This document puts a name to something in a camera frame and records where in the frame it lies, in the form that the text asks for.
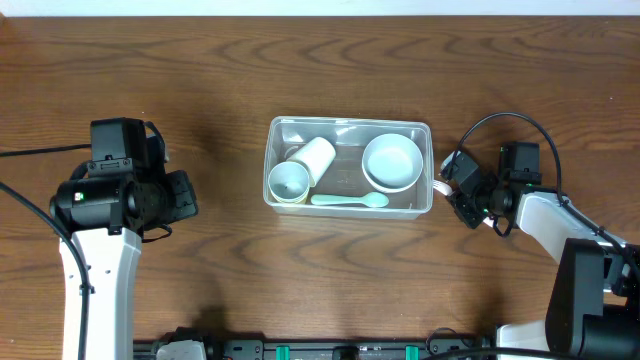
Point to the pink plastic fork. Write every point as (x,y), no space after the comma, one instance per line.
(442,188)

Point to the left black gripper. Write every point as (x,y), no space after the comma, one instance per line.
(181,195)

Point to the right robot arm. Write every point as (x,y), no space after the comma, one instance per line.
(593,311)

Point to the yellow plastic cup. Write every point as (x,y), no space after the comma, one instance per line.
(295,200)

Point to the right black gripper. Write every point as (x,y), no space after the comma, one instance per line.
(463,201)

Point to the grey plastic bowl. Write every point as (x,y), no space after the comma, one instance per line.
(392,153)

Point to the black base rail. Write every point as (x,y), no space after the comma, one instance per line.
(187,343)

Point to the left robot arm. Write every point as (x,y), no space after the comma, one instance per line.
(107,218)

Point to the mint green plastic spoon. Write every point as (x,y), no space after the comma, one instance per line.
(371,200)

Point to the white plastic cup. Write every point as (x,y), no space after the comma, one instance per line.
(316,156)

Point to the clear plastic storage container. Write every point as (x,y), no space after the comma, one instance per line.
(345,176)

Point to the grey plastic cup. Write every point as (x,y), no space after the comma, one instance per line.
(288,179)

